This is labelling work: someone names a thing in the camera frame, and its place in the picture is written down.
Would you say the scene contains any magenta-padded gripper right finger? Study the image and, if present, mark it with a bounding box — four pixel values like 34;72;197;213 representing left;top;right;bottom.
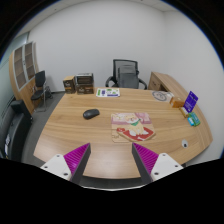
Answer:
131;142;185;185

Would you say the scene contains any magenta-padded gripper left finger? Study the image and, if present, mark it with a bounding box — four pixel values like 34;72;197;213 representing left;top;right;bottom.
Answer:
39;142;92;185

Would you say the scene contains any black computer mouse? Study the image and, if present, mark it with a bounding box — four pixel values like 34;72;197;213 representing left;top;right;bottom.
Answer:
82;108;101;120

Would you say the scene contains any cartoon dog print mouse pad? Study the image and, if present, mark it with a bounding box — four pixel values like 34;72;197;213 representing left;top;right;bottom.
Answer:
110;111;157;144

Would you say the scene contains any small yellow box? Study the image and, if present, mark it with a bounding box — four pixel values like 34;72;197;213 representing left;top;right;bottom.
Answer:
179;106;191;118

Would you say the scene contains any teal green packet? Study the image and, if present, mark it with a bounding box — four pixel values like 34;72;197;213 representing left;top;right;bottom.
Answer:
186;112;202;127

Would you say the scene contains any orange box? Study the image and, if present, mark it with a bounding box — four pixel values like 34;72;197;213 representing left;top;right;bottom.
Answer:
169;96;185;109

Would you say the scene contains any round grey disc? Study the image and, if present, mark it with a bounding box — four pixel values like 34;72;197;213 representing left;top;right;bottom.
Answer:
152;90;169;102

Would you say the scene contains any large brown coffee box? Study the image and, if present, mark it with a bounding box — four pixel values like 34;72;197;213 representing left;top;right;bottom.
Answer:
75;84;95;95

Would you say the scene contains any purple card box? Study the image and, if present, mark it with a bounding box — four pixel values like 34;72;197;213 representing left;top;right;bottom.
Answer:
183;90;199;114

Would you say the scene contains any white sticker sheet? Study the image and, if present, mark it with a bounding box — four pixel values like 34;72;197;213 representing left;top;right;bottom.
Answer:
95;87;121;98

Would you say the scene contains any small brown coffee box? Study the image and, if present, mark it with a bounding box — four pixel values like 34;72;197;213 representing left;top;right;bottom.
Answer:
62;75;77;95

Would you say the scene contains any wooden side desk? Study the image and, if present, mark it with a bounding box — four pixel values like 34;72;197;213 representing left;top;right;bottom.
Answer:
147;71;189;101

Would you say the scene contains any dark open coffee box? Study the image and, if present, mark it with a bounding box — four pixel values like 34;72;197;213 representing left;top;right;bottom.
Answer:
75;73;94;86

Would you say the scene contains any grey backpack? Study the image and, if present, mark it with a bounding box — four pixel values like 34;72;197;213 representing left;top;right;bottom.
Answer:
117;64;140;89

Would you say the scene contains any black visitor chair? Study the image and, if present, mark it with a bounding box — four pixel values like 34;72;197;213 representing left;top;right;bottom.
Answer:
30;70;54;113

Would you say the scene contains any black mesh office chair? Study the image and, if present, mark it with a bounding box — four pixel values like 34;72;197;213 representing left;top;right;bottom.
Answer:
105;58;148;90

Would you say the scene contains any wooden shelf cabinet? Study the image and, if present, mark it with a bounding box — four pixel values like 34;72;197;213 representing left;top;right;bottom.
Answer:
8;40;41;114

